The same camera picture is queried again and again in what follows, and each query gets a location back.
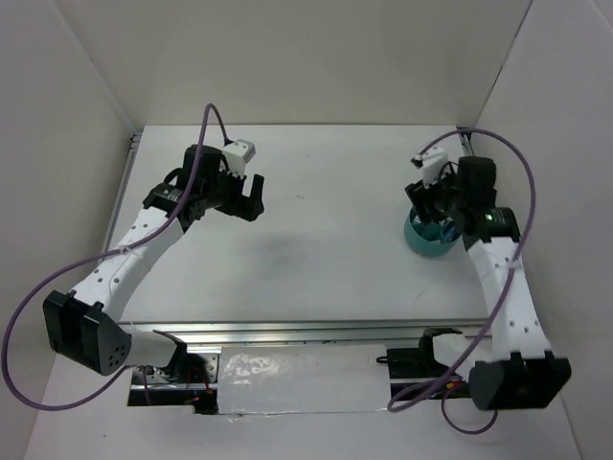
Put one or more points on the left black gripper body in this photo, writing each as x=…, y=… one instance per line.
x=226, y=194

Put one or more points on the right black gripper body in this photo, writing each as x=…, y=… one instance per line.
x=441, y=198

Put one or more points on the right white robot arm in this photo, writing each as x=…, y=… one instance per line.
x=521, y=371

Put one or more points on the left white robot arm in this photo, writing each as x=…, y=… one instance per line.
x=83, y=324

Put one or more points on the teal round divided organizer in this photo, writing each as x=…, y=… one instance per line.
x=426, y=239

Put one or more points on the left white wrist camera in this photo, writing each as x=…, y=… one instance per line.
x=238, y=154

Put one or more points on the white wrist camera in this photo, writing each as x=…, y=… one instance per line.
x=238, y=154
x=430, y=163

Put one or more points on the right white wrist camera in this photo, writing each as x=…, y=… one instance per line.
x=430, y=163

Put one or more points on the aluminium front rail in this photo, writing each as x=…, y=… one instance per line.
x=217, y=334

